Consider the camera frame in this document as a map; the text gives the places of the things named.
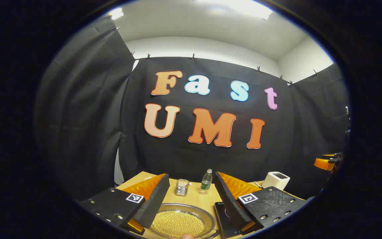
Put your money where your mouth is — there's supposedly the clear plastic water bottle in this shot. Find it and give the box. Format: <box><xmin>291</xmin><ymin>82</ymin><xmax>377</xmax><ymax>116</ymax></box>
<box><xmin>199</xmin><ymin>169</ymin><xmax>213</xmax><ymax>195</ymax></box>

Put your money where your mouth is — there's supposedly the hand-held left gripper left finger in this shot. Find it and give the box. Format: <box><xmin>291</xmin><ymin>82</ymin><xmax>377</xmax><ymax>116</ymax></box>
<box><xmin>78</xmin><ymin>173</ymin><xmax>170</xmax><ymax>236</ymax></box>

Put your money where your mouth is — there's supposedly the black backdrop cloth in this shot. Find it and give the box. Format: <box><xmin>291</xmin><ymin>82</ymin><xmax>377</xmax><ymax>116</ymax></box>
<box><xmin>33</xmin><ymin>15</ymin><xmax>350</xmax><ymax>203</ymax></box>

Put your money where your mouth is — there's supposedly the black induction cooktop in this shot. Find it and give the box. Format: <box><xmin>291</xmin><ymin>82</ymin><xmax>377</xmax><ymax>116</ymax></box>
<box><xmin>215</xmin><ymin>201</ymin><xmax>244</xmax><ymax>239</ymax></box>

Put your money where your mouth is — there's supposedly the large ceiling light panel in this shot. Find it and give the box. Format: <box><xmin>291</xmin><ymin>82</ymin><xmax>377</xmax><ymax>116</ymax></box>
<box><xmin>208</xmin><ymin>0</ymin><xmax>274</xmax><ymax>20</ymax></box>

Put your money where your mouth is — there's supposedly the steel pot with soybeans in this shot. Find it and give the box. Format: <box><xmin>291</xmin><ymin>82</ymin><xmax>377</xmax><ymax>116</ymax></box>
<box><xmin>150</xmin><ymin>203</ymin><xmax>216</xmax><ymax>239</ymax></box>

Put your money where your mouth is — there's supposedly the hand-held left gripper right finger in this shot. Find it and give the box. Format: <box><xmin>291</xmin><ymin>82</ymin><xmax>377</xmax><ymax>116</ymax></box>
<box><xmin>214</xmin><ymin>171</ymin><xmax>315</xmax><ymax>236</ymax></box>

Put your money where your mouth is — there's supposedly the white toaster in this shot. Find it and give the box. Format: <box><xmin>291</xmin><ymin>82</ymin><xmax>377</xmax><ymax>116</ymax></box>
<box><xmin>262</xmin><ymin>171</ymin><xmax>290</xmax><ymax>191</ymax></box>

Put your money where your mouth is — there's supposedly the wire mesh holder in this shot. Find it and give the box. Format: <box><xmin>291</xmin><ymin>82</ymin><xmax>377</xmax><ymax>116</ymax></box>
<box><xmin>174</xmin><ymin>179</ymin><xmax>190</xmax><ymax>196</ymax></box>

